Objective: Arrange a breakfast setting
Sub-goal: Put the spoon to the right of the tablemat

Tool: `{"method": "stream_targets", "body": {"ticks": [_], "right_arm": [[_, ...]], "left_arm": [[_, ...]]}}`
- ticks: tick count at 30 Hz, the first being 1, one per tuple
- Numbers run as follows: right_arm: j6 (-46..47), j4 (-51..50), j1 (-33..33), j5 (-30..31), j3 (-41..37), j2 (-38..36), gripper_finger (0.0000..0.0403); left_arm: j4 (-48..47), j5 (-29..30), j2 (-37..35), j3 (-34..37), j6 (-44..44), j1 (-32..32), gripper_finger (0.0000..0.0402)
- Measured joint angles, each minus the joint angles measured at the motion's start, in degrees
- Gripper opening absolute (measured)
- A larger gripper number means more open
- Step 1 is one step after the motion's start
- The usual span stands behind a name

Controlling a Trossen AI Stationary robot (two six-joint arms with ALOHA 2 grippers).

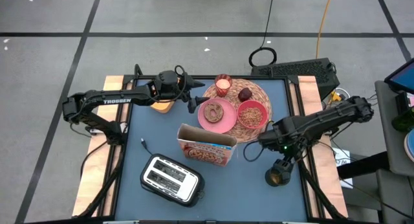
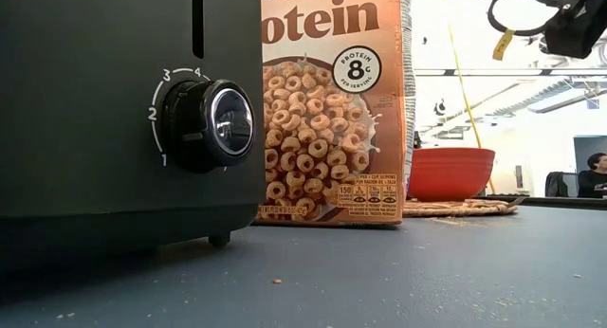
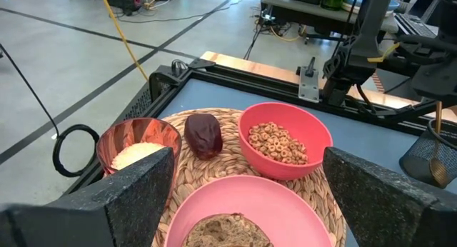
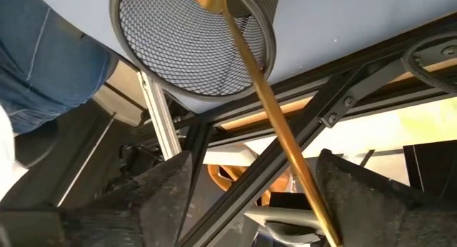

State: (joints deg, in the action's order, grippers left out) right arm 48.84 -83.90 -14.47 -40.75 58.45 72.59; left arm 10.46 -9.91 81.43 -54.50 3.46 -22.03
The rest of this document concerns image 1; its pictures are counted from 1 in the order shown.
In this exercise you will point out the red glass candle cup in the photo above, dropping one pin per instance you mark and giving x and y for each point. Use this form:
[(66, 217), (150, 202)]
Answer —
[(223, 85)]

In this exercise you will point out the yellow plug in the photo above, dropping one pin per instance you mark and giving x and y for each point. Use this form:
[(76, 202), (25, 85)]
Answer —
[(335, 97)]

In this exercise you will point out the blue plate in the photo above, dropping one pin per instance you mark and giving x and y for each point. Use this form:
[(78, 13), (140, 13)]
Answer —
[(410, 146)]

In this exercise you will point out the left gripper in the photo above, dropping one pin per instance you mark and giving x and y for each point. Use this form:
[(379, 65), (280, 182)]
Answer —
[(182, 91)]

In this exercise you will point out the round woven placemat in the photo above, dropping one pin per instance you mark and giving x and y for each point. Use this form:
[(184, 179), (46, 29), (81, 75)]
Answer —
[(262, 91)]

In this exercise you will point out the orange Cheerios Protein cereal box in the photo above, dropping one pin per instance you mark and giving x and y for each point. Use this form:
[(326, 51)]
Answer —
[(207, 146)]

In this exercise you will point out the brown bagel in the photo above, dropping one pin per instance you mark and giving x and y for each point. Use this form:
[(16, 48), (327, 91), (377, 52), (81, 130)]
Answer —
[(213, 113)]

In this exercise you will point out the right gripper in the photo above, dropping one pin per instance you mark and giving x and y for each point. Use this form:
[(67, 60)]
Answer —
[(284, 170)]

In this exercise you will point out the yellow plastic bin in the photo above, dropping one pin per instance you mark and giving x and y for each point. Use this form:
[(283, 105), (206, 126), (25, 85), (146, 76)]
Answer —
[(163, 107)]

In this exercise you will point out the cereal heap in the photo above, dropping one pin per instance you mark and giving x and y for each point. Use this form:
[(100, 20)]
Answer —
[(251, 116)]

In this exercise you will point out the black and silver toaster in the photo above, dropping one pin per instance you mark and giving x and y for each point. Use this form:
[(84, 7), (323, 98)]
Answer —
[(171, 180)]

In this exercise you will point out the white paper sheet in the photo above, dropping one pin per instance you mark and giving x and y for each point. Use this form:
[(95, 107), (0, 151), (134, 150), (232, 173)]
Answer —
[(342, 162)]

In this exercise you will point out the black table frame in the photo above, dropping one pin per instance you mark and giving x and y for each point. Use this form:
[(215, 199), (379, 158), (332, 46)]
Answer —
[(278, 77)]

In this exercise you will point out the light wooden side board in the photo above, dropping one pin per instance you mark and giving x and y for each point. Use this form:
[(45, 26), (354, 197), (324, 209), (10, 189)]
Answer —
[(323, 172), (93, 172)]

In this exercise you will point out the red bowl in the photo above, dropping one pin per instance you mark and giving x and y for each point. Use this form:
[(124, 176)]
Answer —
[(241, 115)]

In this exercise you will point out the black mesh cup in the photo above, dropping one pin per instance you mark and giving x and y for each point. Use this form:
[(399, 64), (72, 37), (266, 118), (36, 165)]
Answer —
[(270, 179)]

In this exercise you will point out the black computer case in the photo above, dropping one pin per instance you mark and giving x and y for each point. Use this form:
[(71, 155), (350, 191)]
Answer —
[(297, 72)]

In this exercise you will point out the gray cabinet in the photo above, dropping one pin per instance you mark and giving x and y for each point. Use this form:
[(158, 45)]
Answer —
[(393, 146)]

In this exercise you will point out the pink plate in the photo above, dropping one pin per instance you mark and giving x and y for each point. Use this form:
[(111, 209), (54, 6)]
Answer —
[(226, 120)]

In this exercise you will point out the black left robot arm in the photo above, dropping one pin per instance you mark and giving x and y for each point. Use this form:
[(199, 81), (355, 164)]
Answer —
[(113, 99)]

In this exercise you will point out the green bottle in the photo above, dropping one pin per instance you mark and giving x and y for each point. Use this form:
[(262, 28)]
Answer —
[(404, 120)]

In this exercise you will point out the tablet with blue screen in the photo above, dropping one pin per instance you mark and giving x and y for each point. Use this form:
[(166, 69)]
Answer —
[(402, 76)]

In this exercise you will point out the dark red apple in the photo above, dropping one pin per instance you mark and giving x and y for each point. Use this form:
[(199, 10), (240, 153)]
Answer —
[(245, 94)]

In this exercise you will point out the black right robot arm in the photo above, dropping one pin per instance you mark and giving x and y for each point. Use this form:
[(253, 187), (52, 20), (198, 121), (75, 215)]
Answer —
[(323, 118)]

